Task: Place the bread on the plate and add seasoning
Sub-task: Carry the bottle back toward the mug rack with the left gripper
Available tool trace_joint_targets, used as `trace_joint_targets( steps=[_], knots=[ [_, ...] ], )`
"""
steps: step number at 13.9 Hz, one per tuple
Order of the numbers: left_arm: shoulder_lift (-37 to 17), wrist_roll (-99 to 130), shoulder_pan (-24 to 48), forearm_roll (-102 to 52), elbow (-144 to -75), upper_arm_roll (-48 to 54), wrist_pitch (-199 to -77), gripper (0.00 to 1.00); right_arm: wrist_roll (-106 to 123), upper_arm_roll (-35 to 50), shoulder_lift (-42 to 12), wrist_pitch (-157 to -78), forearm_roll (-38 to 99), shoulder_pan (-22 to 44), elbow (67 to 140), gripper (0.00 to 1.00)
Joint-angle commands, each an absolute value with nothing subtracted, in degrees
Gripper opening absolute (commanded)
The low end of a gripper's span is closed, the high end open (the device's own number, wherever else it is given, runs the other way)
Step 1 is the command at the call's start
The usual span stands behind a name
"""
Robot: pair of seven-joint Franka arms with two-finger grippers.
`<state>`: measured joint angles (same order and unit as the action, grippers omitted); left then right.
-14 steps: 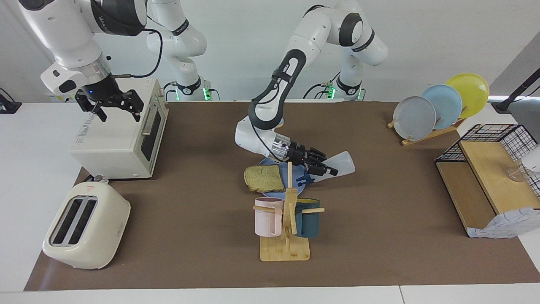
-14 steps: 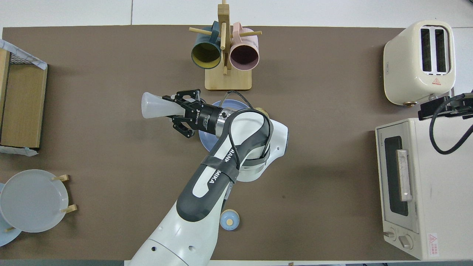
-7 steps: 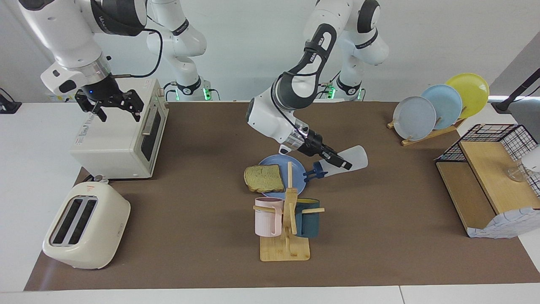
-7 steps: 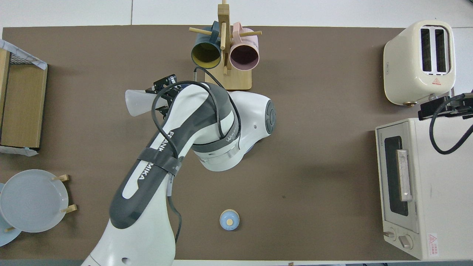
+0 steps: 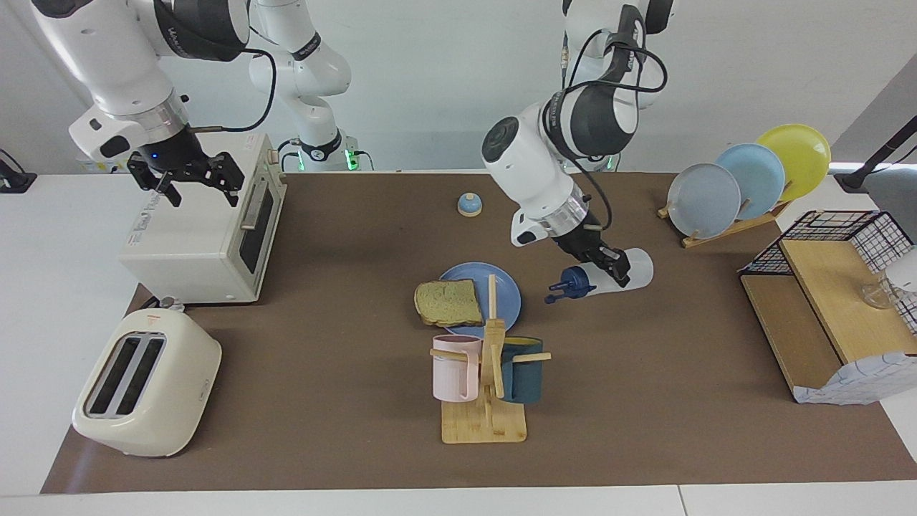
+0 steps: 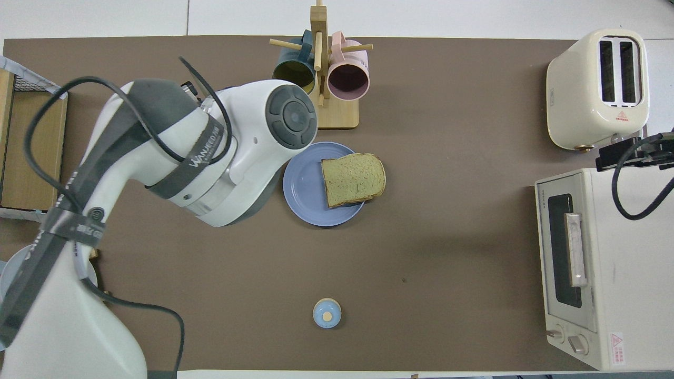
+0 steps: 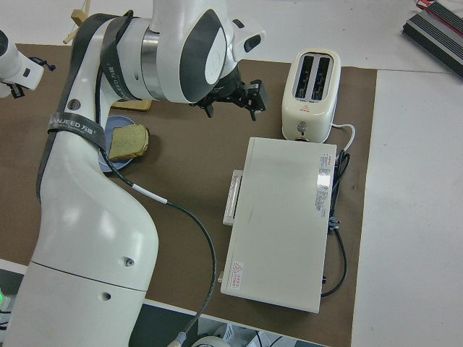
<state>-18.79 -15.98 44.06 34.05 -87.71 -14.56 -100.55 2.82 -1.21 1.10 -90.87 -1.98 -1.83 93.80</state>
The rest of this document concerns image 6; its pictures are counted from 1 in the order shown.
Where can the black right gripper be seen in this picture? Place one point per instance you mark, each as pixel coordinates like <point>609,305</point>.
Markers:
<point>658,155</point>

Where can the toasted bread slice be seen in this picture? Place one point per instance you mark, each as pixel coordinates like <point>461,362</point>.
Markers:
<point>353,179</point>

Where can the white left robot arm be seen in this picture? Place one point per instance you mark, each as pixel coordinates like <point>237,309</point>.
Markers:
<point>247,142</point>

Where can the periwinkle blue plate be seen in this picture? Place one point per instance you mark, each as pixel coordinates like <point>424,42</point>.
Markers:
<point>303,184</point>

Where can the wooden plate rack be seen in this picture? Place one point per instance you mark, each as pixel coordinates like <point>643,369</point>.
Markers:
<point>93,253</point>

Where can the light blue plate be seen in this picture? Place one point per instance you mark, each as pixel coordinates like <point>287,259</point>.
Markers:
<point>5,273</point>

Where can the cream two-slot toaster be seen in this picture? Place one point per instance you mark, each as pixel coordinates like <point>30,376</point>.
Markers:
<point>579,95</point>

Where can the dark teal mug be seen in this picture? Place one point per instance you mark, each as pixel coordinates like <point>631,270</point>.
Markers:
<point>293,73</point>

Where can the white toaster oven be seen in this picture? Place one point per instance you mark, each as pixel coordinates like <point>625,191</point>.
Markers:
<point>632,273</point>

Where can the brown table mat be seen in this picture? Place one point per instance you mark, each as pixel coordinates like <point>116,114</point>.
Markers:
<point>474,158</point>

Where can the wooden mug rack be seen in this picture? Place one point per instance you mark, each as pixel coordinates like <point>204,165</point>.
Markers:
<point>326,118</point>

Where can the wooden two-tier shelf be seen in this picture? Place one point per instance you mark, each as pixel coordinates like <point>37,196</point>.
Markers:
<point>52,147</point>

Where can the pink ribbed mug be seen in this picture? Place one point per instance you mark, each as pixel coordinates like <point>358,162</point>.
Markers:
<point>347,81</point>

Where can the white blue-grid cloth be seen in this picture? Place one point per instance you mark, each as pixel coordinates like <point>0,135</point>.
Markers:
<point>31,78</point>

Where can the small blue call bell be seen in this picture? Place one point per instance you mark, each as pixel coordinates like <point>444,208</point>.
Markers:
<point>327,313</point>

